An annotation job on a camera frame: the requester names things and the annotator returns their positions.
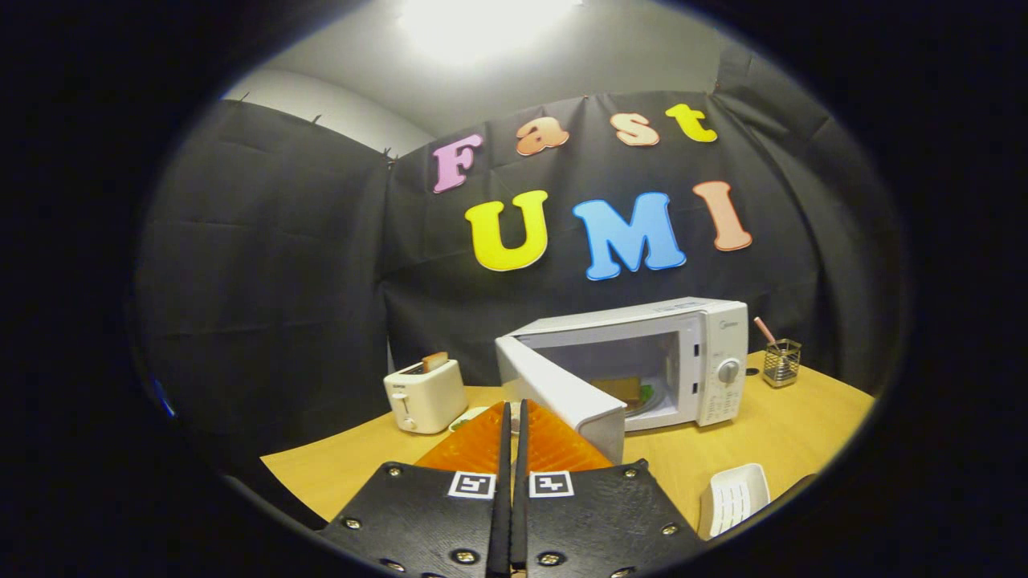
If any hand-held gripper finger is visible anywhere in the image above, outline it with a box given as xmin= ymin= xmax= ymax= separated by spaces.
xmin=317 ymin=400 xmax=513 ymax=578
xmin=512 ymin=399 xmax=708 ymax=578

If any brown bread lettuce sandwich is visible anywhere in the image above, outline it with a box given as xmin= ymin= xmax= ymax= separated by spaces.
xmin=593 ymin=376 xmax=655 ymax=409

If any white microwave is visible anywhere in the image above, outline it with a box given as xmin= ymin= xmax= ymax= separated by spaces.
xmin=495 ymin=297 xmax=749 ymax=466

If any glass microwave turntable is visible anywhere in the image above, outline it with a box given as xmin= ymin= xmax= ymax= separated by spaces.
xmin=618 ymin=385 xmax=667 ymax=416

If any white divided bean dish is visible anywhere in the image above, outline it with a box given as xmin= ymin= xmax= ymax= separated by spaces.
xmin=448 ymin=405 xmax=491 ymax=433

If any white toaster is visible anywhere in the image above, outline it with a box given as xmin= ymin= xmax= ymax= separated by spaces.
xmin=383 ymin=359 xmax=468 ymax=435

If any white ridged tray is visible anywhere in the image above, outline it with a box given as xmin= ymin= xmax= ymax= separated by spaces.
xmin=697 ymin=463 xmax=771 ymax=540

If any wire mesh holder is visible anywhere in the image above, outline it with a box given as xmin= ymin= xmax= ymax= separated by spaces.
xmin=762 ymin=339 xmax=802 ymax=389

